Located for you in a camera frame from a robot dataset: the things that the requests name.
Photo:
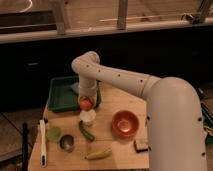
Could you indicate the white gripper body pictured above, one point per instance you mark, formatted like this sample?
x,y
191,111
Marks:
x,y
87,87

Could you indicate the red apple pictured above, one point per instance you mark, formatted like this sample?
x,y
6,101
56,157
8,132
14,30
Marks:
x,y
85,104

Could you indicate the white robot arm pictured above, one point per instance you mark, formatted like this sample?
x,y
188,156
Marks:
x,y
176,138

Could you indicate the white paper cup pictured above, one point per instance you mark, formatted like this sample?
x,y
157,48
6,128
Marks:
x,y
88,117

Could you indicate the small metal cup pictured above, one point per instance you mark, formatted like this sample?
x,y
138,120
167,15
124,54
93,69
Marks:
x,y
66,143

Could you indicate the green plastic tray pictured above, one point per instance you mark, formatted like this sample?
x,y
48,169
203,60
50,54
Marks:
x,y
61,96

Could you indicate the green cucumber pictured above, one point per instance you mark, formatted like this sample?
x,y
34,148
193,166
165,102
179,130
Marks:
x,y
90,137

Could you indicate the orange bowl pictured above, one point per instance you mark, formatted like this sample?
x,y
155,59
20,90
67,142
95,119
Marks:
x,y
124,124

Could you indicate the light green round lid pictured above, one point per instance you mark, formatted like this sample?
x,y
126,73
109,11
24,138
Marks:
x,y
54,134

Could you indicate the yellow corn cob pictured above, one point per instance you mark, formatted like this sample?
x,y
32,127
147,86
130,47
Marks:
x,y
99,154

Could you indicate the black pole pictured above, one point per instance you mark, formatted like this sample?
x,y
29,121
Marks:
x,y
25,147

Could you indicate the brown sponge block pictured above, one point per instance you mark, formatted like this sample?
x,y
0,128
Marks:
x,y
140,146

